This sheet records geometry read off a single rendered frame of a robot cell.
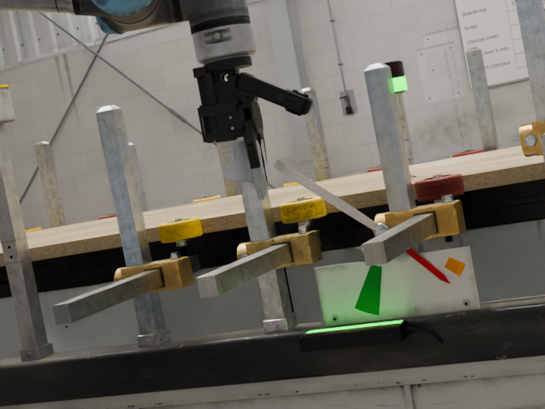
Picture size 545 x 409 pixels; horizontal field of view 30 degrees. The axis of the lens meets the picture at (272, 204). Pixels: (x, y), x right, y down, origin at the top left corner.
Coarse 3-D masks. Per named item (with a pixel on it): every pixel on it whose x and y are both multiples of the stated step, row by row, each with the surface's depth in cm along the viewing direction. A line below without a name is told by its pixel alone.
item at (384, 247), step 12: (420, 216) 157; (432, 216) 158; (396, 228) 146; (408, 228) 144; (420, 228) 150; (432, 228) 157; (372, 240) 136; (384, 240) 133; (396, 240) 138; (408, 240) 143; (420, 240) 149; (372, 252) 133; (384, 252) 133; (396, 252) 137; (372, 264) 134
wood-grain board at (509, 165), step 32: (448, 160) 243; (480, 160) 214; (512, 160) 191; (288, 192) 235; (352, 192) 185; (384, 192) 179; (96, 224) 266; (224, 224) 191; (0, 256) 212; (32, 256) 209
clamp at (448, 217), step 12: (432, 204) 162; (444, 204) 158; (456, 204) 158; (384, 216) 162; (396, 216) 161; (408, 216) 160; (444, 216) 158; (456, 216) 158; (444, 228) 158; (456, 228) 158
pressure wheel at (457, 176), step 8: (440, 176) 170; (448, 176) 167; (456, 176) 168; (416, 184) 170; (424, 184) 168; (432, 184) 167; (440, 184) 167; (448, 184) 167; (456, 184) 168; (416, 192) 171; (424, 192) 168; (432, 192) 167; (440, 192) 167; (448, 192) 167; (456, 192) 168; (464, 192) 170; (424, 200) 169; (440, 200) 170; (448, 240) 171
